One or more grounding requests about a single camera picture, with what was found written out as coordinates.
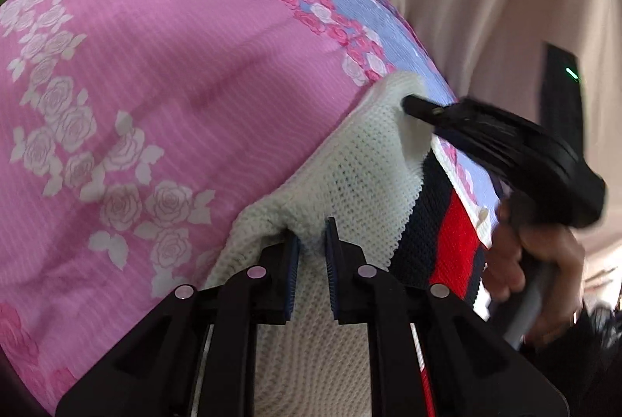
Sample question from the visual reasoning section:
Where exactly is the person's right hand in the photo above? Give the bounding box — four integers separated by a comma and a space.
483, 198, 586, 347

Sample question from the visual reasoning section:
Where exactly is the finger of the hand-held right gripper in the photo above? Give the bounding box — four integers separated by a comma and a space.
402, 94, 535, 177

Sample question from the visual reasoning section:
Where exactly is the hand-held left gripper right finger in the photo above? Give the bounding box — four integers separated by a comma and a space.
325, 217, 570, 417

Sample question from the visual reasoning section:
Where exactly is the white knit sweater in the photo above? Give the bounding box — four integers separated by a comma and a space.
192, 71, 489, 417

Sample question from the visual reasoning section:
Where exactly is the pink and blue floral bedsheet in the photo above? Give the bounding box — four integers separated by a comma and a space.
0, 0, 501, 415

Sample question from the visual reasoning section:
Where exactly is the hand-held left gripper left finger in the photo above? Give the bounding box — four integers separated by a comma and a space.
55, 232, 302, 417

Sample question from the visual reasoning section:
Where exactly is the person's right forearm, dark sleeve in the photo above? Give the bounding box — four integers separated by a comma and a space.
522, 300, 622, 417

